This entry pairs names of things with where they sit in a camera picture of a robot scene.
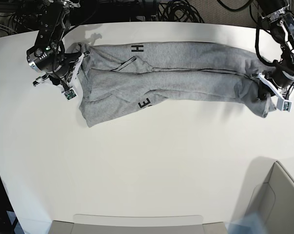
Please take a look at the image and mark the tangled black cables behind table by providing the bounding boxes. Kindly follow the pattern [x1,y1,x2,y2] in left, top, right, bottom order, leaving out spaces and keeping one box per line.
[158,0,206,24]

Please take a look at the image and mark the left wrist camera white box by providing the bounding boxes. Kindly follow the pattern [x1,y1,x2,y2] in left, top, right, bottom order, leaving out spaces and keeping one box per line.
[276,97,292,112]

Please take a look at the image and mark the grey T-shirt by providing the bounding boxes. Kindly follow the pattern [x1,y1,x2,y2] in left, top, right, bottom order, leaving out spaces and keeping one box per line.
[74,42,276,127]

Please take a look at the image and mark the grey plastic bin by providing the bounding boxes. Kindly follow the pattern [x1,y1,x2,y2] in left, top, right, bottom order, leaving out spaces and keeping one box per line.
[231,161,294,234]

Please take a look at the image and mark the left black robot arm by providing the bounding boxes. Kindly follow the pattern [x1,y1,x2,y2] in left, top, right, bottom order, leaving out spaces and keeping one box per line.
[255,0,294,100]

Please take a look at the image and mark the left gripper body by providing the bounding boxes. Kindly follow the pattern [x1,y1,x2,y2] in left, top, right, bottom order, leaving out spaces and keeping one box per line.
[251,69,294,101]

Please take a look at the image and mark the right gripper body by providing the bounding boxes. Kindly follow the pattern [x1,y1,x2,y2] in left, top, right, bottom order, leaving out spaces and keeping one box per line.
[32,50,90,93]

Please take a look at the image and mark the grey tray at table edge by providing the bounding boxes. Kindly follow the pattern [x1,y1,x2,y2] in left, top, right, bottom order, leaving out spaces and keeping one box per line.
[48,214,228,234]

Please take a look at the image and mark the blue cloth at bottom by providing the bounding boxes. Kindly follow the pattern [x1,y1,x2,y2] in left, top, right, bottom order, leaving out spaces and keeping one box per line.
[225,213,265,234]

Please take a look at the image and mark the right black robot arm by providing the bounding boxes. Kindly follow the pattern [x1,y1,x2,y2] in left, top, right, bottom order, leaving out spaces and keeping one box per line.
[26,0,90,100]

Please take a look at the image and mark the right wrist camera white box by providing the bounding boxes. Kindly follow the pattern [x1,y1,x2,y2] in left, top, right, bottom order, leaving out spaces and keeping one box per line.
[62,88,77,101]

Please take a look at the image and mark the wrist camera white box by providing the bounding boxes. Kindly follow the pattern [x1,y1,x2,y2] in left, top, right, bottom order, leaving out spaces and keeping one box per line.
[62,88,77,101]
[276,97,292,112]

